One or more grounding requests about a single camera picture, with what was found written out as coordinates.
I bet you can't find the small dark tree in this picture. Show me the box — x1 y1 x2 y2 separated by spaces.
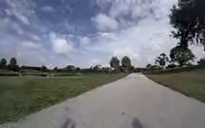
169 45 196 67

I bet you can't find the robot's own part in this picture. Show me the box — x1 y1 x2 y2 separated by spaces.
61 117 76 128
131 117 145 128

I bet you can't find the large dark tree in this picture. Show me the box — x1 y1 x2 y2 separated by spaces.
168 0 205 65

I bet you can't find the grey concrete path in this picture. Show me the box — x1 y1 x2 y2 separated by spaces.
0 72 205 128

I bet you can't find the mown green grass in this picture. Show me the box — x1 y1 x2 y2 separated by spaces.
143 65 205 108
0 67 130 128

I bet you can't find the distant row of trees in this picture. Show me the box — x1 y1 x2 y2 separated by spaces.
0 57 112 75

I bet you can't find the small round tree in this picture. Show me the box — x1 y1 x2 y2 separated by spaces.
109 56 121 72
120 55 133 72

